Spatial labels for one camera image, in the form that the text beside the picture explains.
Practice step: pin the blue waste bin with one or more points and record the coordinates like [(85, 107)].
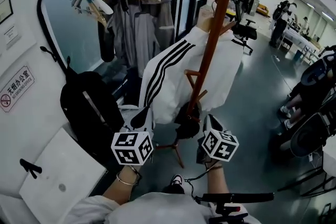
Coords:
[(298, 55)]

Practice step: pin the person's white shirt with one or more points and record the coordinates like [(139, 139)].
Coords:
[(147, 209)]

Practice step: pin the white power strip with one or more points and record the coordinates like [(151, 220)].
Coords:
[(276, 58)]

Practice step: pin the yellow sofa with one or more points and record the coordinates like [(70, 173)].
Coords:
[(263, 10)]

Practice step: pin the black rack hook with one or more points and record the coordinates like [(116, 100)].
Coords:
[(47, 52)]

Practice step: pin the person's left forearm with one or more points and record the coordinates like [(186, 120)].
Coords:
[(120, 189)]

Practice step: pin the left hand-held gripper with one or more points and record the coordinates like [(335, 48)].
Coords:
[(131, 148)]

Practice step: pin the light grey bag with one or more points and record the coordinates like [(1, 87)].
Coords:
[(130, 115)]

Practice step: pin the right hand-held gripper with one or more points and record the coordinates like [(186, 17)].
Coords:
[(220, 145)]

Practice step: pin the person's right forearm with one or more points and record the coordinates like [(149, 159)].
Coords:
[(219, 181)]

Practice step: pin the person's black trouser leg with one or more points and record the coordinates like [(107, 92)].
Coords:
[(173, 189)]

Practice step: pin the black chest mount bar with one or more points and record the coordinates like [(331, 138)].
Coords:
[(236, 197)]

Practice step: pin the black office chair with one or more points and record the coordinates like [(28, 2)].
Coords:
[(245, 31)]

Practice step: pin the black faucet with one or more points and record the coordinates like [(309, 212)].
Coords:
[(30, 168)]

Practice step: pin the black round equipment pack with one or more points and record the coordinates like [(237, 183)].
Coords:
[(307, 136)]

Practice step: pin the white wall switch panel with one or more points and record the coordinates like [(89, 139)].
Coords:
[(12, 36)]

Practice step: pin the dark blue bag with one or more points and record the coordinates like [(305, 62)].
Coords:
[(134, 86)]

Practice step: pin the light grey jacket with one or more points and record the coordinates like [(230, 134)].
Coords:
[(141, 34)]

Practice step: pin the black backpack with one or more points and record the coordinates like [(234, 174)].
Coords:
[(84, 102)]

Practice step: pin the orange wooden coat stand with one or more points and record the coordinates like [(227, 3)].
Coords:
[(218, 21)]

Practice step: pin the gold wrist bangle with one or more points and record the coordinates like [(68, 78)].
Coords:
[(126, 181)]

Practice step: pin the white jacket with black stripes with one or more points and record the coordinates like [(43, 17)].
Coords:
[(170, 86)]

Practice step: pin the black bag on stand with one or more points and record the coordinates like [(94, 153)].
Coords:
[(187, 123)]

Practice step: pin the person's black white shoe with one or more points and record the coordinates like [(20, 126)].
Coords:
[(177, 180)]

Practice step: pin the dark grey jacket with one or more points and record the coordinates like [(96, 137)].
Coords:
[(168, 26)]

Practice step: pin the no smoking sign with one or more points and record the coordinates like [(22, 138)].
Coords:
[(17, 89)]

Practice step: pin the long white table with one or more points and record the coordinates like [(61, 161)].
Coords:
[(299, 39)]

